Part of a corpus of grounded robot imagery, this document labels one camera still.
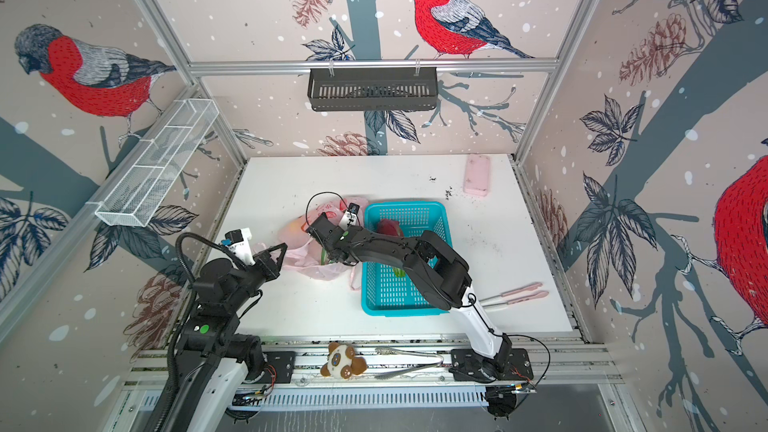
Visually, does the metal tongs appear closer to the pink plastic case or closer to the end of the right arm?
the end of the right arm

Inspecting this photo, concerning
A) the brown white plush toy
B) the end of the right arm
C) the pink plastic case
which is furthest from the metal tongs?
the pink plastic case

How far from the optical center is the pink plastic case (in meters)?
1.12

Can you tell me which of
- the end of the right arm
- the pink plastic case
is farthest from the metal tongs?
the pink plastic case

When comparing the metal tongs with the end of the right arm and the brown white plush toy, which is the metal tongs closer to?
the brown white plush toy

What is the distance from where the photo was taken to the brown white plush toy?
726 mm

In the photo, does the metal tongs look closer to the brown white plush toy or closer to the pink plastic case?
the brown white plush toy

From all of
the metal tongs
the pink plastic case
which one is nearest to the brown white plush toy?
the metal tongs

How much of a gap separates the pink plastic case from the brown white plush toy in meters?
0.68

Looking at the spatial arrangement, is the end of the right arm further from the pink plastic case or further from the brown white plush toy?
the pink plastic case

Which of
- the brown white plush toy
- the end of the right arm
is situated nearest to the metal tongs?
the brown white plush toy
